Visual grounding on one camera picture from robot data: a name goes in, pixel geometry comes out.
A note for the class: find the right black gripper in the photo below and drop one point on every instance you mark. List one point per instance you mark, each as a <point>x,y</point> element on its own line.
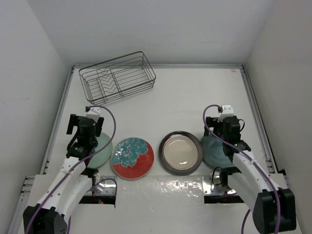
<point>213,122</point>

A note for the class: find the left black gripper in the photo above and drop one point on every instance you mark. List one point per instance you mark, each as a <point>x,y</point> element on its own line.
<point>73,122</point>

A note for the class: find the mint green flower plate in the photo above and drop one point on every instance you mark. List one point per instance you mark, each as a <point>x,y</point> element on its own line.
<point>100,158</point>

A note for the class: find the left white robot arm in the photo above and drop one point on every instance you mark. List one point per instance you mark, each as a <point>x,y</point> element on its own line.
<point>50,215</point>

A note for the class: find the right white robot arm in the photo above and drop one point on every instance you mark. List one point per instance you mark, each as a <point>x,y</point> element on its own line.
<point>272,207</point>

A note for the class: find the light blue ceramic plate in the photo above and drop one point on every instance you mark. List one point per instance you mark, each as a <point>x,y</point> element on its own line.
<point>213,155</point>

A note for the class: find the brown rimmed cream plate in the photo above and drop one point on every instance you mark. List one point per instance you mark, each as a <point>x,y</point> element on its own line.
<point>180,153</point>

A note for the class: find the red and teal floral plate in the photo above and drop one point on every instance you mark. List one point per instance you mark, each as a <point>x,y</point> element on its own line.
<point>132,158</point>

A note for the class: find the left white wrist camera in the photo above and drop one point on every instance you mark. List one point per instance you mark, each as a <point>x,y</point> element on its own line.
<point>92,113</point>

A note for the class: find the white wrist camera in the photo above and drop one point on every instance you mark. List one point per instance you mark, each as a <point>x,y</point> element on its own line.
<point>92,113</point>
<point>225,111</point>

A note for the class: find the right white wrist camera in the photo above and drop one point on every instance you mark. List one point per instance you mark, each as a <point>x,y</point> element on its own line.
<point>225,111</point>

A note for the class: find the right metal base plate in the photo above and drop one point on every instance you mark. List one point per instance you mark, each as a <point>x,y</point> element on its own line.
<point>210,189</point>

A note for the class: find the metal base plate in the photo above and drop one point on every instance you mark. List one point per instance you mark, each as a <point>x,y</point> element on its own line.
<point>210,189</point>
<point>105,186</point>

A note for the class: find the wire dish rack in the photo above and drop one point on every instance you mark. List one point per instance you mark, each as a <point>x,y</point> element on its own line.
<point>117,78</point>

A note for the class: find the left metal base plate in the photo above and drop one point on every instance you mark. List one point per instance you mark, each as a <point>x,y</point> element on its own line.
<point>105,186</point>

